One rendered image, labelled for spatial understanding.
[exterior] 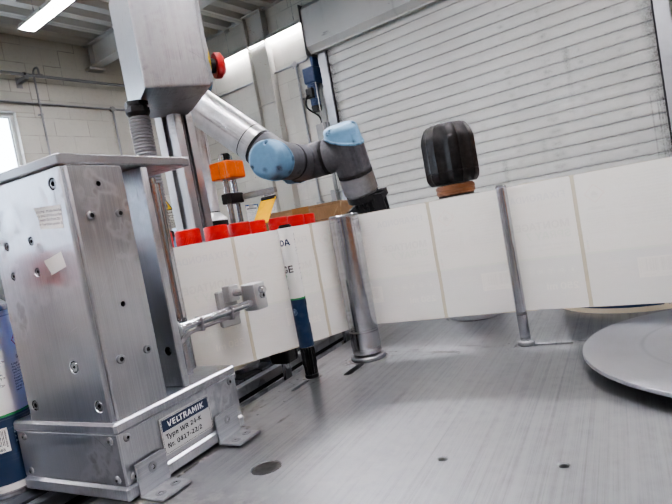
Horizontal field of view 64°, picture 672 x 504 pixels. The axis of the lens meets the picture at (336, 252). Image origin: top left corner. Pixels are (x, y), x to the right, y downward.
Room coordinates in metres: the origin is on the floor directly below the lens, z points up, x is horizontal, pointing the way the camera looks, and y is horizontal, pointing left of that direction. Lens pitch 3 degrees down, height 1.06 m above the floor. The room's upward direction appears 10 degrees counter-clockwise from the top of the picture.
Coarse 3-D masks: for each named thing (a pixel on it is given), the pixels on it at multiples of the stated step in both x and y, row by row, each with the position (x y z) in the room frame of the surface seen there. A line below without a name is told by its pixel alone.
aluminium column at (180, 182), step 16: (160, 128) 0.91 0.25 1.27; (176, 128) 0.89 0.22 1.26; (192, 128) 0.93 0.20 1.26; (160, 144) 0.91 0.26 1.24; (176, 144) 0.89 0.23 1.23; (192, 144) 0.92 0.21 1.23; (192, 160) 0.92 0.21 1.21; (176, 176) 0.91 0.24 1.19; (192, 176) 0.91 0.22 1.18; (176, 192) 0.91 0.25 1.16; (192, 192) 0.90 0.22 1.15; (176, 208) 0.91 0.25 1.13; (192, 208) 0.89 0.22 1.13; (208, 208) 0.93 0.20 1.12; (176, 224) 0.91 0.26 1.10; (192, 224) 0.89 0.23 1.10; (208, 224) 0.92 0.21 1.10
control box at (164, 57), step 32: (128, 0) 0.74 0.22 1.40; (160, 0) 0.76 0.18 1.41; (192, 0) 0.78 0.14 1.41; (128, 32) 0.77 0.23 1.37; (160, 32) 0.75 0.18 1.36; (192, 32) 0.77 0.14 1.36; (128, 64) 0.82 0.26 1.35; (160, 64) 0.75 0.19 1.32; (192, 64) 0.77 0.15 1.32; (128, 96) 0.87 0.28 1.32; (160, 96) 0.79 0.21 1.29; (192, 96) 0.82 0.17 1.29
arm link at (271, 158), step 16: (208, 96) 1.07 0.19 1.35; (192, 112) 1.07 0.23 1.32; (208, 112) 1.06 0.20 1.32; (224, 112) 1.05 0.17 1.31; (240, 112) 1.07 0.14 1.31; (208, 128) 1.06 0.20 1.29; (224, 128) 1.04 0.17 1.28; (240, 128) 1.04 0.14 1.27; (256, 128) 1.04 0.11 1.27; (224, 144) 1.06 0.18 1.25; (240, 144) 1.03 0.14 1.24; (256, 144) 1.00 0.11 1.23; (272, 144) 0.99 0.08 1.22; (288, 144) 1.04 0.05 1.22; (256, 160) 1.00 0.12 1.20; (272, 160) 0.99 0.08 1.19; (288, 160) 1.01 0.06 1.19; (304, 160) 1.07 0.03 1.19; (272, 176) 1.00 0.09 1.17; (288, 176) 1.04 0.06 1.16
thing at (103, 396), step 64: (0, 192) 0.42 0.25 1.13; (64, 192) 0.39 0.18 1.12; (128, 192) 0.46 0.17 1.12; (0, 256) 0.43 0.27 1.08; (64, 256) 0.39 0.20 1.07; (128, 256) 0.42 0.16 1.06; (64, 320) 0.40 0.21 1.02; (128, 320) 0.41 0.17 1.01; (64, 384) 0.41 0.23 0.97; (128, 384) 0.40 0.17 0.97; (192, 384) 0.46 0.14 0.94; (64, 448) 0.42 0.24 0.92; (128, 448) 0.39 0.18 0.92; (192, 448) 0.44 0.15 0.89
